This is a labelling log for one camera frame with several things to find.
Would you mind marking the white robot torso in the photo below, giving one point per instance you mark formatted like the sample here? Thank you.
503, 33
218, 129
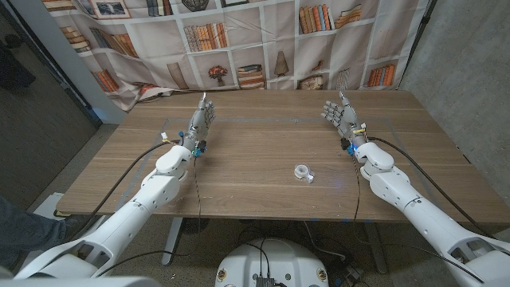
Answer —
279, 263

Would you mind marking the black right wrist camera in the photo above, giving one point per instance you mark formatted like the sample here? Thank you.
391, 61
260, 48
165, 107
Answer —
344, 143

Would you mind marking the white flat floor panel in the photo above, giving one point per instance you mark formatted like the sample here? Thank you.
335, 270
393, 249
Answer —
48, 205

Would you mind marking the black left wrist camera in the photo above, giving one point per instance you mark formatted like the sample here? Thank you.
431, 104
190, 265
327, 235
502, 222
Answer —
202, 145

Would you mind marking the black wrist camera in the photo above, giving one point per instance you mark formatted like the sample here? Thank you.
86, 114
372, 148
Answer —
344, 143
202, 145

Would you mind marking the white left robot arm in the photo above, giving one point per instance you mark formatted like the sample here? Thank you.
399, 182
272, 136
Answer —
131, 211

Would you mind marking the white table leg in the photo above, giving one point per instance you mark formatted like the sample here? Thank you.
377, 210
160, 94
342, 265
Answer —
172, 243

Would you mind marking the printed bookshelf backdrop cloth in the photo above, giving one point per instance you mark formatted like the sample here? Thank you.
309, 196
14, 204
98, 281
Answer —
279, 32

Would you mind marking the black backdrop stand pole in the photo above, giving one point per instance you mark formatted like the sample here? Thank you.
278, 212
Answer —
422, 28

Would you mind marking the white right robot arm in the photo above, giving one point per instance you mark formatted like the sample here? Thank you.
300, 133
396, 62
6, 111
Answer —
418, 207

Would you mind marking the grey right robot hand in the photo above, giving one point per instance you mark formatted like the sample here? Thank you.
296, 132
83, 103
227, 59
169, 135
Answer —
347, 119

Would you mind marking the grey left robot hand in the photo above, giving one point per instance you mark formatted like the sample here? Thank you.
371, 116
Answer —
197, 127

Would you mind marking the person in dark blue clothes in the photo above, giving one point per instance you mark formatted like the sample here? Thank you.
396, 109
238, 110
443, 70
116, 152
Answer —
24, 231

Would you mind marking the grey table leg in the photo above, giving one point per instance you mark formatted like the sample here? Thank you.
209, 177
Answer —
376, 251

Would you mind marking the floor power strip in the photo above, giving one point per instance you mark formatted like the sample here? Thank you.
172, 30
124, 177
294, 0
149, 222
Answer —
350, 273

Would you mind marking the black round floor object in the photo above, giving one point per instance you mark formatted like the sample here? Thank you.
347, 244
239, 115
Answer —
195, 225

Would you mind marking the small clear tape dispenser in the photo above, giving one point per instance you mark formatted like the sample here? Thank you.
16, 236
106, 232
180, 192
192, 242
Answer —
301, 171

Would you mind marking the white robot head edge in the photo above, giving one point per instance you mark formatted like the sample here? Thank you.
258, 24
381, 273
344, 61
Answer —
79, 283

